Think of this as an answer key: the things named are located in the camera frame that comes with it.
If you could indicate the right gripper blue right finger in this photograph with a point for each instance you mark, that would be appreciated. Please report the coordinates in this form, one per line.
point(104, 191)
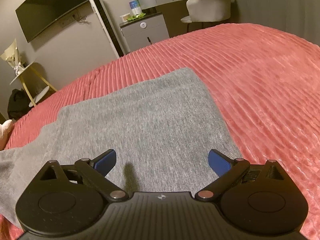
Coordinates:
point(230, 171)

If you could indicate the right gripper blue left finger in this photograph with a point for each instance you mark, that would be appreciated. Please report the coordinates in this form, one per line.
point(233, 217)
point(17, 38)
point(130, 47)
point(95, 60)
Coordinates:
point(93, 174)

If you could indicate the grey sweatpants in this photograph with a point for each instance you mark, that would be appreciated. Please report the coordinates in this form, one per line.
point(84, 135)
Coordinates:
point(161, 130)

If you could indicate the red ribbed bedspread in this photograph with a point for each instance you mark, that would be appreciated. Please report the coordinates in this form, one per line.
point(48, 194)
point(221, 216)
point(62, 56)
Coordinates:
point(265, 83)

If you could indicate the cream pillow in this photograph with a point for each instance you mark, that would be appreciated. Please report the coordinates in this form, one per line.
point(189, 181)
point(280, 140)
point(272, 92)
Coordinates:
point(5, 130)

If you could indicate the gold leg side table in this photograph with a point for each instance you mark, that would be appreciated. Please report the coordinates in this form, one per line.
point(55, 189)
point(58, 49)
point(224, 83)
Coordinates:
point(34, 84)

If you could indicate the black bag on floor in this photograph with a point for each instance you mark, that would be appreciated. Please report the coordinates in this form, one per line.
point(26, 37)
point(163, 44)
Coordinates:
point(18, 104)

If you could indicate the grey bedside cabinet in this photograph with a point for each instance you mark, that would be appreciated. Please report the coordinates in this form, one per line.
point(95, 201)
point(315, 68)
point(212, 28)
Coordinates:
point(144, 31)

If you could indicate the wrapped flower bouquet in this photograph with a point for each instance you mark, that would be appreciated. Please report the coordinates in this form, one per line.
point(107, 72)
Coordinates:
point(12, 56)

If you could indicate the white upholstered chair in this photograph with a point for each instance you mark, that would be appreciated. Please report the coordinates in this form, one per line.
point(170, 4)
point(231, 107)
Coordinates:
point(207, 11)

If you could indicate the white blue box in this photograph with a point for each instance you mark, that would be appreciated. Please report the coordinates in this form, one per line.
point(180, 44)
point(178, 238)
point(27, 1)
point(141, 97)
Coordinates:
point(135, 7)

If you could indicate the white tower fan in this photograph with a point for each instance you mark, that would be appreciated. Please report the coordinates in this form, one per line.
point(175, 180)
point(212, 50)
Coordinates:
point(101, 12)

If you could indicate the grey vanity desk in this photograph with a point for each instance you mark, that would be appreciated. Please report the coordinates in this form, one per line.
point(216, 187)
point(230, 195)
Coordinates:
point(172, 10)

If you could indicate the black wall television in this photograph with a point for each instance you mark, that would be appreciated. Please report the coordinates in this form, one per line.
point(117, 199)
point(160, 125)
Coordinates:
point(35, 16)

